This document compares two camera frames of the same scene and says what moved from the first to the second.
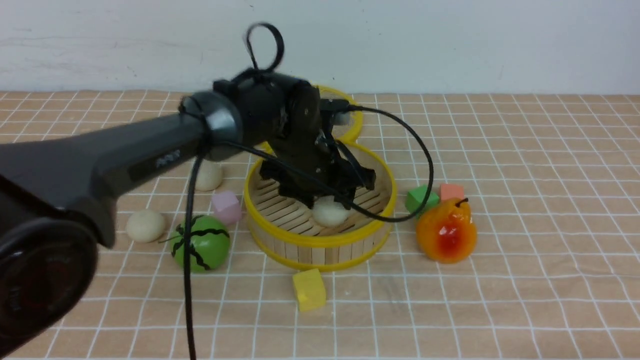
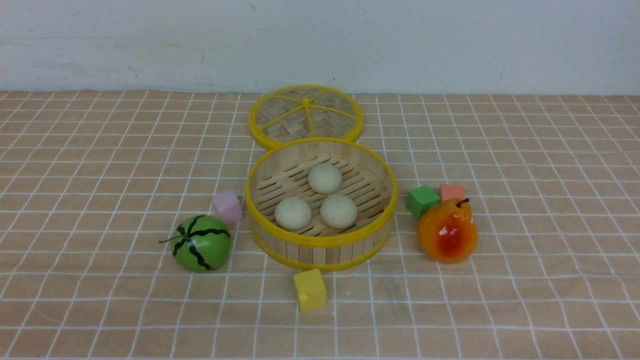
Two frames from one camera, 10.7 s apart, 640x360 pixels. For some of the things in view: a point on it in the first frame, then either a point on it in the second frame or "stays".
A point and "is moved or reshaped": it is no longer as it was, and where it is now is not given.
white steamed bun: (209, 175) is moved or reshaped
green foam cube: (415, 197) stays
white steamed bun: (145, 226) to (293, 213)
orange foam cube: (448, 191) stays
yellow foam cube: (310, 290) stays
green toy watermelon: (210, 244) stays
